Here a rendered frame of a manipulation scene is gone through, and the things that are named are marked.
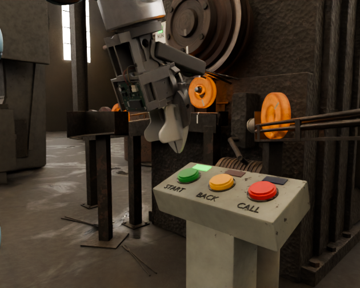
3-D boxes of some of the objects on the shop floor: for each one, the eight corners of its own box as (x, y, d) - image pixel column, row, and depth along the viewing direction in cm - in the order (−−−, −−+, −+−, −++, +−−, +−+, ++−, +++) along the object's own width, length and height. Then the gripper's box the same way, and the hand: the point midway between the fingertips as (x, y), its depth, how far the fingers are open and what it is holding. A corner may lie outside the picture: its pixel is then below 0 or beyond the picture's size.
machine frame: (215, 199, 250) (218, -26, 231) (363, 237, 174) (386, -93, 155) (146, 221, 199) (142, -65, 180) (312, 290, 122) (337, -194, 103)
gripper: (93, 39, 45) (135, 166, 52) (129, 27, 39) (171, 173, 46) (137, 28, 50) (170, 145, 57) (175, 16, 44) (206, 149, 51)
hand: (180, 144), depth 53 cm, fingers closed
